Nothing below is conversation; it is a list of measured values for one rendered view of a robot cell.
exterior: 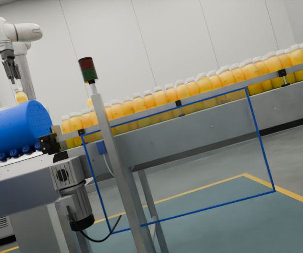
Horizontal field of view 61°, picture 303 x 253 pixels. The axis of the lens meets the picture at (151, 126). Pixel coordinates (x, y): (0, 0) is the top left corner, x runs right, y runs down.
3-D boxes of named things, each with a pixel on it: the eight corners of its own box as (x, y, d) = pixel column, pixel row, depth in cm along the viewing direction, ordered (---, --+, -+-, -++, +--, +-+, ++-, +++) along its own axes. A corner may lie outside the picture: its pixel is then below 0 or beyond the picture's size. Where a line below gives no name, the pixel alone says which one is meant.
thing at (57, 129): (62, 145, 155) (56, 125, 155) (65, 144, 155) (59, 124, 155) (54, 147, 145) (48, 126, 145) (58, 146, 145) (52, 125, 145)
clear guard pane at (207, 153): (111, 232, 123) (82, 136, 122) (273, 190, 117) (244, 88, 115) (111, 232, 123) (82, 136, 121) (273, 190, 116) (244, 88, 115)
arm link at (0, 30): (-6, 40, 147) (18, 38, 154) (-14, 14, 147) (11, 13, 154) (-6, 47, 156) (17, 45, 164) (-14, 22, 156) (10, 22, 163)
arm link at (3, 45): (-8, 43, 151) (-5, 53, 151) (6, 38, 150) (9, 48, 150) (2, 47, 160) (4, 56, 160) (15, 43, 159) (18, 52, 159)
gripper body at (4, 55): (5, 55, 159) (9, 70, 160) (-4, 52, 151) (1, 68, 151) (16, 52, 159) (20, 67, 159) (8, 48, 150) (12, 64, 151)
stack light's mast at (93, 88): (91, 97, 114) (80, 62, 114) (104, 93, 114) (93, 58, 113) (86, 96, 108) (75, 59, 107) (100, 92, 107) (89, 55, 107)
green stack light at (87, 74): (87, 84, 114) (83, 73, 114) (100, 80, 114) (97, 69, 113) (82, 82, 108) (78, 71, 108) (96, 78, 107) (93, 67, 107)
